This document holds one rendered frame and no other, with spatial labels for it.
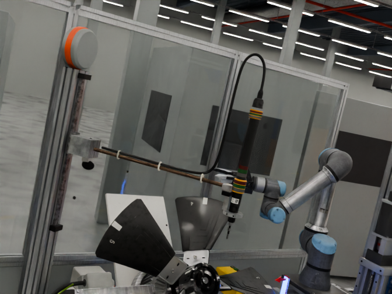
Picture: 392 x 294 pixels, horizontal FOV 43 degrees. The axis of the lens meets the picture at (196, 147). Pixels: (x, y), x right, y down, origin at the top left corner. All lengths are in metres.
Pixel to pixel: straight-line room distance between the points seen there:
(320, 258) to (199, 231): 0.80
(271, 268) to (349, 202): 3.06
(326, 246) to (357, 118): 3.52
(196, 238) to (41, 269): 0.65
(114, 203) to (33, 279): 0.44
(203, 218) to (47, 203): 0.61
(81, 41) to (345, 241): 4.72
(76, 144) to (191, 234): 0.54
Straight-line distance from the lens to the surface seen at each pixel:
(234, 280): 1.83
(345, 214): 5.98
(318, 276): 2.44
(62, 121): 1.93
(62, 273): 2.30
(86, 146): 1.88
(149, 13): 5.98
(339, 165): 2.36
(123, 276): 1.84
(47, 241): 2.05
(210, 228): 1.80
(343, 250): 6.13
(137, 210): 1.62
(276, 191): 2.43
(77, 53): 1.89
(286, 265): 3.11
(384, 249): 2.30
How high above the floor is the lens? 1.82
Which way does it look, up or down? 6 degrees down
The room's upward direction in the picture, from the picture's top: 12 degrees clockwise
